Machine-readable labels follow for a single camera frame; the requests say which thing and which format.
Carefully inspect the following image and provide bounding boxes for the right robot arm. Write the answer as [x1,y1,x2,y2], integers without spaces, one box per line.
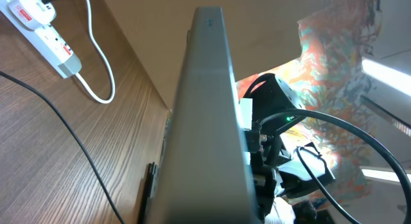
[243,73,335,223]

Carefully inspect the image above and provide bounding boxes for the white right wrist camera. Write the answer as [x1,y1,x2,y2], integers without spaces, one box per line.
[239,98,252,131]

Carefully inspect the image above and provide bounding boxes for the white power strip cord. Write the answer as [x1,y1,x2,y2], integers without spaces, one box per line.
[74,0,116,105]

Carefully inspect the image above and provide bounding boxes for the black charger cable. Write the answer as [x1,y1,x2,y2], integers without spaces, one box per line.
[0,0,126,224]

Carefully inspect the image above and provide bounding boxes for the white power strip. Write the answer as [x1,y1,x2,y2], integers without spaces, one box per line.
[1,0,82,78]

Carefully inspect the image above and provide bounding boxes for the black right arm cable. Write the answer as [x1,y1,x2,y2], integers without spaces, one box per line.
[256,108,411,224]

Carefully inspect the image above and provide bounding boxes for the white charger plug adapter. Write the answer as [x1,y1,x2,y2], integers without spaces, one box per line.
[7,0,57,31]

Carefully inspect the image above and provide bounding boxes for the teal screen Galaxy smartphone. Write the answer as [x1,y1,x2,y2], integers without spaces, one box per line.
[145,6,259,223]

